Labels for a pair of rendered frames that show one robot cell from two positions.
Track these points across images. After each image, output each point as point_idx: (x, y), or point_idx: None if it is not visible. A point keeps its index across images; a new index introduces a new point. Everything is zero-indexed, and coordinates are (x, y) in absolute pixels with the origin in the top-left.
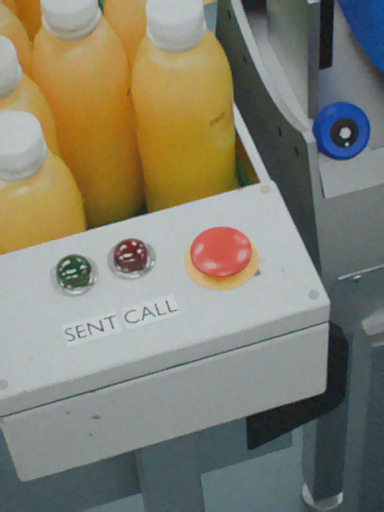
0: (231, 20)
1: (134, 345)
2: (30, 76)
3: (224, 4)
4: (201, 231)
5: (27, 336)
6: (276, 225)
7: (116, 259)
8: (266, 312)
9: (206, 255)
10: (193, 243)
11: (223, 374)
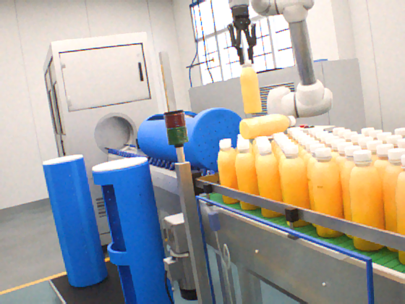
0: (219, 182)
1: (320, 126)
2: None
3: (215, 182)
4: (299, 128)
5: (324, 127)
6: None
7: (308, 126)
8: (309, 125)
9: (304, 124)
10: (302, 125)
11: None
